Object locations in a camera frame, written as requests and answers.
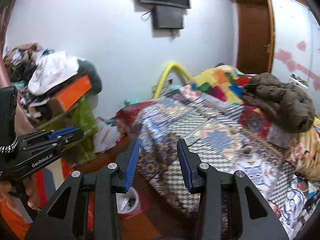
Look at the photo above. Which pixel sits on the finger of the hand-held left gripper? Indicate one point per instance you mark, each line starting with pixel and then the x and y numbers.
pixel 67 142
pixel 62 132

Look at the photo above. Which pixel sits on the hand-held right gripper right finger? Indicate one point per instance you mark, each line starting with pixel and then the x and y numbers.
pixel 186 166

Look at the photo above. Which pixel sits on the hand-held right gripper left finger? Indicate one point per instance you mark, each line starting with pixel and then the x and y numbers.
pixel 131 166

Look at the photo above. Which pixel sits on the white plastic waste bin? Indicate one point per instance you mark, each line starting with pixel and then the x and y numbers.
pixel 127 192

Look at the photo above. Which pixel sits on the small black objects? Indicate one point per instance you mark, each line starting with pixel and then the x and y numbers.
pixel 130 202

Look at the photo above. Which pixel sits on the person's left forearm orange sleeve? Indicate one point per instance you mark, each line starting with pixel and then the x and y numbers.
pixel 11 220

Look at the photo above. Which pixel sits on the person's left hand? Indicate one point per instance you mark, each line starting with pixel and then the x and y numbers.
pixel 32 192

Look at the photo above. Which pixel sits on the green leaf-print bag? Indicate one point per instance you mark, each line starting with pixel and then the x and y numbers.
pixel 80 120

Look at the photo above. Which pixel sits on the white plastic bag red print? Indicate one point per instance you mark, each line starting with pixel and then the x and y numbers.
pixel 107 135

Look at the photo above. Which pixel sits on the patchwork patterned quilt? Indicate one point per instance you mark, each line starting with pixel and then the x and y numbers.
pixel 200 125

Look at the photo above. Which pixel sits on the orange cardboard box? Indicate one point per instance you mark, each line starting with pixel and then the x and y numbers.
pixel 75 90

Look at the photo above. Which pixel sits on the white cloth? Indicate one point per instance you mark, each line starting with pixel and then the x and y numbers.
pixel 55 70

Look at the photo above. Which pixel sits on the grey cloth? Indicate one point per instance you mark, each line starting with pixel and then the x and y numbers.
pixel 91 75

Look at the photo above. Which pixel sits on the pile of mixed clothes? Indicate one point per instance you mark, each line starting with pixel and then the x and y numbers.
pixel 22 62

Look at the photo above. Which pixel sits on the colourful block-pattern blanket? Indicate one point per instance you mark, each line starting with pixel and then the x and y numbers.
pixel 220 82

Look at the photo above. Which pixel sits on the yellow foam tube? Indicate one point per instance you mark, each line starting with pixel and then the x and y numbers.
pixel 172 65

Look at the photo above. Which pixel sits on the brown down jacket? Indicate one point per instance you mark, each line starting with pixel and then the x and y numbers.
pixel 280 102

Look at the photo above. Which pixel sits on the yellow plush blanket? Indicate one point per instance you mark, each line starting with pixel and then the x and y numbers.
pixel 310 150

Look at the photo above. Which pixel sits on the white box of small items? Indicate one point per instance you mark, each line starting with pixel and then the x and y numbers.
pixel 299 81

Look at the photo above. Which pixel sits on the brown wooden door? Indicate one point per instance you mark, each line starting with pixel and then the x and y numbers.
pixel 253 35

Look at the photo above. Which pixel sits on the frosted sliding wardrobe door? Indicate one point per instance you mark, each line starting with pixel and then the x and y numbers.
pixel 295 30

